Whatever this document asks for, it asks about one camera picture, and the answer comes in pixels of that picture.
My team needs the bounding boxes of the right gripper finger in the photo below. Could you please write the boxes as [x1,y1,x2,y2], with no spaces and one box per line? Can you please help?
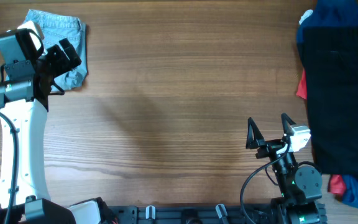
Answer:
[246,117,265,149]
[281,113,296,136]

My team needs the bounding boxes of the light blue denim shorts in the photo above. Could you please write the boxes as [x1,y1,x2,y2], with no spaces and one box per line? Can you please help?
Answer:
[6,8,89,93]

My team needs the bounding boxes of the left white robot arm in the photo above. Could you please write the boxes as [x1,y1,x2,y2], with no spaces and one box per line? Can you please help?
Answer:
[0,27,115,223]

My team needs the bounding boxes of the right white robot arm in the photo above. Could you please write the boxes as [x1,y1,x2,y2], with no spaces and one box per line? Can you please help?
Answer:
[239,113,328,224]

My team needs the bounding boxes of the red garment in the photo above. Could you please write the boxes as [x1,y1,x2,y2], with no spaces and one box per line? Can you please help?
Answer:
[296,70,346,201]

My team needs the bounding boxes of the black garment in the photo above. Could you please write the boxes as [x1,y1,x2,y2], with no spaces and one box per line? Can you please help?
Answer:
[298,27,358,180]

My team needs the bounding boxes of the dark blue garment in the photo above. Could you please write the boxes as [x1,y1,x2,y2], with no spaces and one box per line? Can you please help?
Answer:
[296,1,358,208]

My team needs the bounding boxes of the white garment tag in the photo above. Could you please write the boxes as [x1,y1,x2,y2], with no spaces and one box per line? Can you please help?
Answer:
[298,9,313,25]

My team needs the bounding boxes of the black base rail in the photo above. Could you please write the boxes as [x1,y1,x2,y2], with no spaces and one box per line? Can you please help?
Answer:
[104,203,328,224]

